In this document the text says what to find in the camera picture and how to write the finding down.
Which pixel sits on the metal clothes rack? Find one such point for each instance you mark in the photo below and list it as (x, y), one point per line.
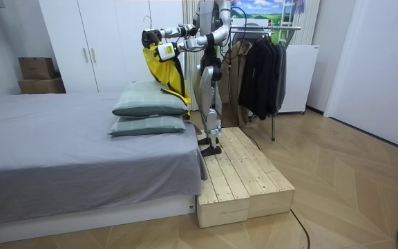
(273, 128)

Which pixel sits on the brown cardboard box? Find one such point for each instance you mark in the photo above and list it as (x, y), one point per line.
(41, 86)
(36, 68)

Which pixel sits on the grey bed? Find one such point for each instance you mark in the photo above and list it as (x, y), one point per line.
(64, 145)

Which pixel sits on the white cabinet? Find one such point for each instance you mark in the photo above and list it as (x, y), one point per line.
(299, 79)

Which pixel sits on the wooden step platform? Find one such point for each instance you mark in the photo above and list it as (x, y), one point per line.
(261, 180)
(221, 186)

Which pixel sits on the grey garment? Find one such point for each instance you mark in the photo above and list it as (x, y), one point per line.
(282, 76)

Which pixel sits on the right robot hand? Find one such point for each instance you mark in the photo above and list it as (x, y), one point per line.
(149, 37)

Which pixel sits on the black jacket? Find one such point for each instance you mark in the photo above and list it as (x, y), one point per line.
(259, 79)

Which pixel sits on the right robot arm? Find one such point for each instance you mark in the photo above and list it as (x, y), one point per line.
(173, 32)

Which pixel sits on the beige coat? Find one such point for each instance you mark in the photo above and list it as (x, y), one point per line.
(233, 79)

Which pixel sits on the robot body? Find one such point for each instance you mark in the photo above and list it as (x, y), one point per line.
(206, 14)

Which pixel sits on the green checked pillow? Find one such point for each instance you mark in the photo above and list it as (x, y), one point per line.
(147, 98)
(147, 126)

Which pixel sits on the white wardrobe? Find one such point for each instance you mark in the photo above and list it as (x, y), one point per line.
(109, 45)

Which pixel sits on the landscape wall poster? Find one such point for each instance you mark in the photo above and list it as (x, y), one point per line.
(264, 12)

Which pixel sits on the robot legs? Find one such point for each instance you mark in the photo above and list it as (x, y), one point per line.
(206, 86)

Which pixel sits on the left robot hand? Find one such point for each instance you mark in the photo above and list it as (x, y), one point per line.
(166, 52)

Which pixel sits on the white door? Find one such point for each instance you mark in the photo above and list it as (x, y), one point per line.
(375, 76)

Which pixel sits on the yellow jacket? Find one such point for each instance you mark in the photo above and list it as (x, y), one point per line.
(166, 74)

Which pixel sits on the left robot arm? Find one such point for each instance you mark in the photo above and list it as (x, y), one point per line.
(219, 34)

